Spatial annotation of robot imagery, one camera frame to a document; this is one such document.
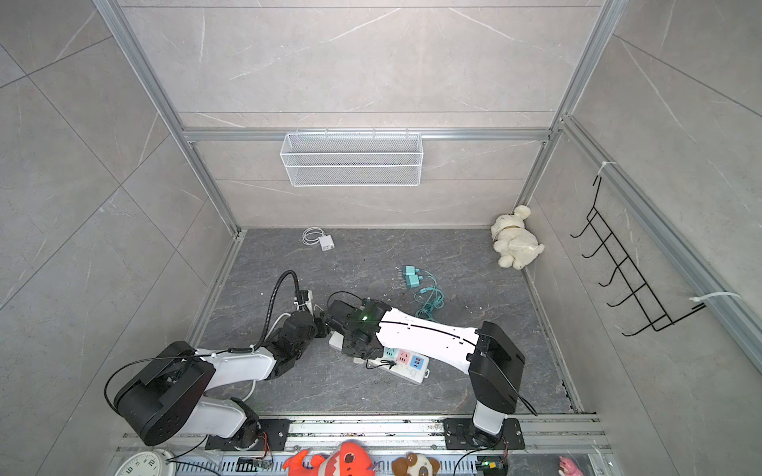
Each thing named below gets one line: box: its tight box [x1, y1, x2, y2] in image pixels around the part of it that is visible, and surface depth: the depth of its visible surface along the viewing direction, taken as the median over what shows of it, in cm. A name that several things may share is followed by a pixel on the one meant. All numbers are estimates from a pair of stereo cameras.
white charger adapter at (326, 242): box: [319, 235, 335, 251], surface depth 116 cm
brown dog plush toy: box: [391, 452, 441, 476], surface depth 69 cm
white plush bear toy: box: [490, 204, 545, 271], surface depth 108 cm
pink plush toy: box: [557, 456, 586, 476], surface depth 69 cm
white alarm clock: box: [115, 447, 177, 476], surface depth 67 cm
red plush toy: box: [282, 442, 376, 476], surface depth 66 cm
